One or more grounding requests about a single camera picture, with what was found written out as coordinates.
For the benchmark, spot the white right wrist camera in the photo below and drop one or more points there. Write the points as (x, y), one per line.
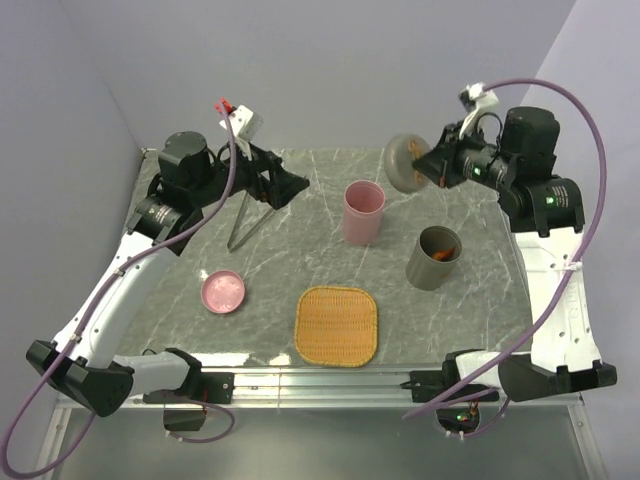
(476, 99)

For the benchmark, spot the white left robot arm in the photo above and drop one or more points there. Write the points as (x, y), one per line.
(81, 361)

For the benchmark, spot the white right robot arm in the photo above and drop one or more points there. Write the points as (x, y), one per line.
(546, 220)

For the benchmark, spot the grey cylindrical container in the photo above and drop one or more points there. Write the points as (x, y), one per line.
(422, 271)

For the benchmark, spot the metal food tongs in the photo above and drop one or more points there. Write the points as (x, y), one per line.
(237, 238)

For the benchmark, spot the grey container lid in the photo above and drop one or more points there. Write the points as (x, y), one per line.
(399, 154)

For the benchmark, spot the roasted chicken wing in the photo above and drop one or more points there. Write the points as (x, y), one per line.
(443, 255)

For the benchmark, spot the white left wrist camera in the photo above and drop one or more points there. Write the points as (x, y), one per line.
(244, 123)

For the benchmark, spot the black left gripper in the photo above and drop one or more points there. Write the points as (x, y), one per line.
(281, 188)

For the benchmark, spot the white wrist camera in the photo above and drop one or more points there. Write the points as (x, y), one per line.
(476, 99)
(244, 123)

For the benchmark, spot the pink cylindrical container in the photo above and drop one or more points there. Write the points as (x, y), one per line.
(363, 207)

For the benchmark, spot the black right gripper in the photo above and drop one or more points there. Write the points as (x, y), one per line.
(439, 163)

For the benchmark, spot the pink container lid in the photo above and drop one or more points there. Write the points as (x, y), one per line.
(223, 292)

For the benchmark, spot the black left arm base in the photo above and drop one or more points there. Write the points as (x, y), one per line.
(187, 412)

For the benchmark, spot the aluminium table edge rail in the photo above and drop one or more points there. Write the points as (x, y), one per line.
(399, 386)

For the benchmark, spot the woven bamboo tray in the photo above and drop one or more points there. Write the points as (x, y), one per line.
(336, 326)

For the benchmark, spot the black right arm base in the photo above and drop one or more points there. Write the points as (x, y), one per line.
(457, 414)

